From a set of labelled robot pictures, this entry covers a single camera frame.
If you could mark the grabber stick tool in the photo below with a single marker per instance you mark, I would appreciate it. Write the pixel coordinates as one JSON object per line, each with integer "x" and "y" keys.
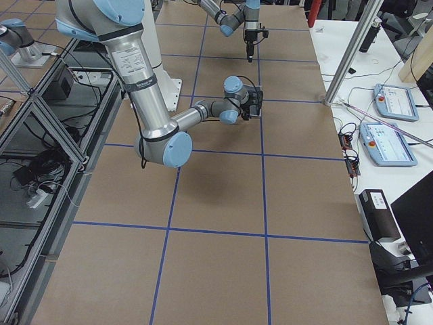
{"x": 380, "y": 121}

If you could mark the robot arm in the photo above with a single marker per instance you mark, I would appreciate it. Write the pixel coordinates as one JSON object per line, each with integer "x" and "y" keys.
{"x": 162, "y": 139}
{"x": 246, "y": 14}

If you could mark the black power box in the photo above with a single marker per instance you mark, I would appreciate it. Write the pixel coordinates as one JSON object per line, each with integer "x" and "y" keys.
{"x": 379, "y": 218}

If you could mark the black monitor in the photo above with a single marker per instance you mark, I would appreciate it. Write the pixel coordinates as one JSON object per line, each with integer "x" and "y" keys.
{"x": 413, "y": 213}

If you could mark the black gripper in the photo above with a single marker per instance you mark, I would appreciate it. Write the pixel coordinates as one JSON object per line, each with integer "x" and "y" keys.
{"x": 246, "y": 107}
{"x": 249, "y": 36}

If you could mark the teach pendant tablet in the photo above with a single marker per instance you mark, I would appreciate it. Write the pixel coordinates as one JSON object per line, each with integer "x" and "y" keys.
{"x": 385, "y": 146}
{"x": 395, "y": 102}

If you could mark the near teach pendant tablet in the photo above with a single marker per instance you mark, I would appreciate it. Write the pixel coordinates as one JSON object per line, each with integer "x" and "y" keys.
{"x": 385, "y": 146}

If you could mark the aluminium frame post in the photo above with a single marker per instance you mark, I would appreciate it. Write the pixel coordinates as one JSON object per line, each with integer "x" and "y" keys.
{"x": 361, "y": 30}

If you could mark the pink towel with grey trim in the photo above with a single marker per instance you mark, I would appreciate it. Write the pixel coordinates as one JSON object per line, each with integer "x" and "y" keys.
{"x": 256, "y": 101}

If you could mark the far teach pendant tablet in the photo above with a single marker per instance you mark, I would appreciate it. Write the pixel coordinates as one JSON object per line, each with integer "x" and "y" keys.
{"x": 395, "y": 102}

